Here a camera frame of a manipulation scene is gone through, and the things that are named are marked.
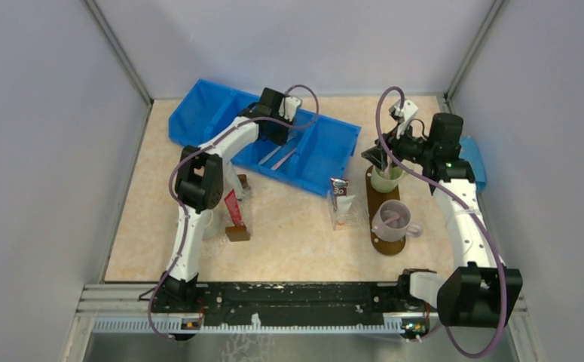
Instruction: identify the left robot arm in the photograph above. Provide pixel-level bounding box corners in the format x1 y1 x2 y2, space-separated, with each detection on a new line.
153 88 302 312

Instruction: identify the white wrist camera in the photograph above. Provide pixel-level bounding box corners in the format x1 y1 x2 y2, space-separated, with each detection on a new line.
278 95 302 124
389 100 419 137

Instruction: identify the green ceramic mug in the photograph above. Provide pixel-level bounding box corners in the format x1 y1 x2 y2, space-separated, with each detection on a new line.
370 166 404 193

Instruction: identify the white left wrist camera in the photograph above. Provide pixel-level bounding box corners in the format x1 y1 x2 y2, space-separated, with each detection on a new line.
278 95 302 124

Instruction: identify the blue crumpled cloth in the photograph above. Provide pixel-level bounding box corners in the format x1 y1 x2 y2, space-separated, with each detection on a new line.
460 137 487 192

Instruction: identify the grey ceramic mug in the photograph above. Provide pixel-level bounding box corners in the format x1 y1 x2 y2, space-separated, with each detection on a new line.
371 199 423 243

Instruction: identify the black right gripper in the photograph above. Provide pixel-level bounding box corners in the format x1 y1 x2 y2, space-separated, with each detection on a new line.
362 120 435 171

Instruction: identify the white tube black cap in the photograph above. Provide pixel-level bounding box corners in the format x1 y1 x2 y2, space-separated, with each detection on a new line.
224 162 245 201

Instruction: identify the light pink toothbrush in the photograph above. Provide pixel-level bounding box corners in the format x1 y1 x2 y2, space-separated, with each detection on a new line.
374 213 402 229

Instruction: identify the blue divided storage bin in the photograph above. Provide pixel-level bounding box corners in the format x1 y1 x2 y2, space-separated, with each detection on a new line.
168 79 361 196

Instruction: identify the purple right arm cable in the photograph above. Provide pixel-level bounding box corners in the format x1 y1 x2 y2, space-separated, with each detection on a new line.
375 87 509 359

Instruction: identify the clear holder with wooden ends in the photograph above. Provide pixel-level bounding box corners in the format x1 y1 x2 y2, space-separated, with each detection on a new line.
223 189 251 242

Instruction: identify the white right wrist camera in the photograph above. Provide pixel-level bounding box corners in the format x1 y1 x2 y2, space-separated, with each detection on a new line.
389 100 419 137

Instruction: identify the clear textured acrylic tray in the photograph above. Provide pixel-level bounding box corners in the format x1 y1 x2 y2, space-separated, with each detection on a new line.
327 191 368 231

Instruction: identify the white tube orange cap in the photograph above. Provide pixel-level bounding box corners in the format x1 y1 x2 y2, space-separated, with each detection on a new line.
334 195 356 229

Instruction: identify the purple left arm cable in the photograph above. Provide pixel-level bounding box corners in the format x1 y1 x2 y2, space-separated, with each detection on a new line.
146 84 320 342

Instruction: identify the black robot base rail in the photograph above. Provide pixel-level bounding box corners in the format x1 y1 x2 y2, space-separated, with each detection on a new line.
148 275 431 329

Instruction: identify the brown oval wooden tray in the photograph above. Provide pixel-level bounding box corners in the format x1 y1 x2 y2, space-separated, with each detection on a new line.
365 166 406 256

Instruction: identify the cream speckled ceramic mug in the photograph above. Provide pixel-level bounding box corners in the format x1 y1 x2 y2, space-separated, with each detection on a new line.
203 210 222 240

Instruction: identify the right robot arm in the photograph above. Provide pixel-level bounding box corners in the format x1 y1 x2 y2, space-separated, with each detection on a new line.
362 112 523 328

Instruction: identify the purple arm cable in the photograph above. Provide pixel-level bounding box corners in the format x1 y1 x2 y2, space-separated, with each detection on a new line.
375 87 509 359
146 84 320 342

